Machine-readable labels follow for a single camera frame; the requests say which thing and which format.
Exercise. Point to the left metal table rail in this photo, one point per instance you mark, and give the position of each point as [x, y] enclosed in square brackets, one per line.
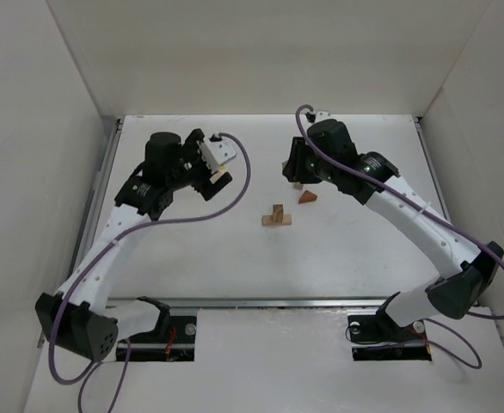
[111, 126]

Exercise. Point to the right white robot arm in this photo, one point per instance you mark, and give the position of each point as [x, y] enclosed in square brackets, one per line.
[464, 271]

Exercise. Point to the striped dark wood block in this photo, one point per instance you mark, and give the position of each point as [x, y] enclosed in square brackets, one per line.
[278, 213]

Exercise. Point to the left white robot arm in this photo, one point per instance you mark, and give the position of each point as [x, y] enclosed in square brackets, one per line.
[76, 317]

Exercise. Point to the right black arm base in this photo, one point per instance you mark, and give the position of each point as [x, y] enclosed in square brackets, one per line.
[377, 340]

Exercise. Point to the right metal table rail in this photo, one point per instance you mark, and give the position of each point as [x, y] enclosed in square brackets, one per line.
[420, 175]

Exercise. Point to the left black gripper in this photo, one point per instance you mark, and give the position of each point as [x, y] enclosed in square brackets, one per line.
[196, 161]

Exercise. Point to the metal table rail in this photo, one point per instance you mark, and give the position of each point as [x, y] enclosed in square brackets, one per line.
[420, 175]
[111, 126]
[243, 303]

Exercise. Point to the front metal table rail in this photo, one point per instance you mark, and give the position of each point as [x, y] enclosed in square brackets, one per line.
[243, 303]

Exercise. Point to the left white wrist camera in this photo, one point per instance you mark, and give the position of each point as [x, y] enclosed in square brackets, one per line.
[216, 152]

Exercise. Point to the red-brown wood triangle block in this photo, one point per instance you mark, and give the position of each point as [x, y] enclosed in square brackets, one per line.
[307, 197]

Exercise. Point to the cream plastic drawer box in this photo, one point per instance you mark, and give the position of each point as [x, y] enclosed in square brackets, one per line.
[218, 174]

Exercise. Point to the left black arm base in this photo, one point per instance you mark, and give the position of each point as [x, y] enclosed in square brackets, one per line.
[176, 343]

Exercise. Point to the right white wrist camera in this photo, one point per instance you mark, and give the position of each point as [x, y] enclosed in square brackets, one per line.
[315, 116]

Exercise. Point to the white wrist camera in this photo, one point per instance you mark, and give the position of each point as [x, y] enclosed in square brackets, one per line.
[216, 152]
[315, 116]

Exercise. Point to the long light wood block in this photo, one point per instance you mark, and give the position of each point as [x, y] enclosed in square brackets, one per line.
[271, 220]

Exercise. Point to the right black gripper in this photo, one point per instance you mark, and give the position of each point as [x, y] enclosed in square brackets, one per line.
[298, 159]

